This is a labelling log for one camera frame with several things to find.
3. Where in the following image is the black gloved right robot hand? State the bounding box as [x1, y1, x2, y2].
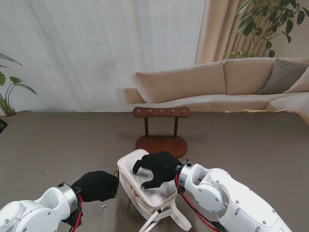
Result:
[132, 151, 183, 189]

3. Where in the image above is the cream white zipper bag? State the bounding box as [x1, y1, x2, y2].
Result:
[116, 149, 193, 232]

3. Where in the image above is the beige sofa cushion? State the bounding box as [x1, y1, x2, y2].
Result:
[283, 72, 309, 94]

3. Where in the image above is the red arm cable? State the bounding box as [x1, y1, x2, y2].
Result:
[175, 172, 219, 232]
[71, 193, 84, 232]

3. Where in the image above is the brown wooden necklace stand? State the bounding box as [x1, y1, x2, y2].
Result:
[132, 106, 191, 158]

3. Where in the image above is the tall dark-leaf houseplant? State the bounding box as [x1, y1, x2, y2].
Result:
[223, 0, 309, 60]

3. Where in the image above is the broad-leaf green houseplant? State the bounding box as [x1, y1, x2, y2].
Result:
[0, 53, 37, 116]

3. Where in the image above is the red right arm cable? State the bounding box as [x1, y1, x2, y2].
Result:
[175, 172, 219, 232]

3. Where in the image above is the beige sofa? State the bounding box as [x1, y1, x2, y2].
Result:
[124, 57, 309, 116]

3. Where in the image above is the beige pleated curtain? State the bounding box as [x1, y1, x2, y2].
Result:
[194, 0, 309, 65]

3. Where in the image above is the grey sofa cushion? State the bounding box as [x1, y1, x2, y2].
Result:
[257, 58, 309, 95]

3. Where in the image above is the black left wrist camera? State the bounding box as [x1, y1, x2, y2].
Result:
[61, 209, 84, 227]

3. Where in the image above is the white sheer curtain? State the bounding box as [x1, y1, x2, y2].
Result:
[0, 0, 206, 113]

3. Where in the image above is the red left arm cable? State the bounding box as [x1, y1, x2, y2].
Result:
[71, 193, 84, 232]

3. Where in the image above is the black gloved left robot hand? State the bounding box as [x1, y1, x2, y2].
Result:
[71, 170, 120, 203]

